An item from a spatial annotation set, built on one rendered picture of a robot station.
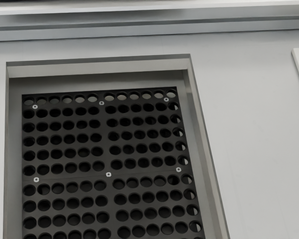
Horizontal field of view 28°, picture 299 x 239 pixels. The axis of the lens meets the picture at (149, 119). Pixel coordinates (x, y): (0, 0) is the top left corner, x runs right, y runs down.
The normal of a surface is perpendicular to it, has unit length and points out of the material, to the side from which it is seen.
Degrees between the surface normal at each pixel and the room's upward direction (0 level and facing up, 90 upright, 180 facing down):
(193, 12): 90
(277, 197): 0
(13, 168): 0
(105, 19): 90
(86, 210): 0
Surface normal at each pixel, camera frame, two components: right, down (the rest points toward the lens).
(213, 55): 0.07, -0.58
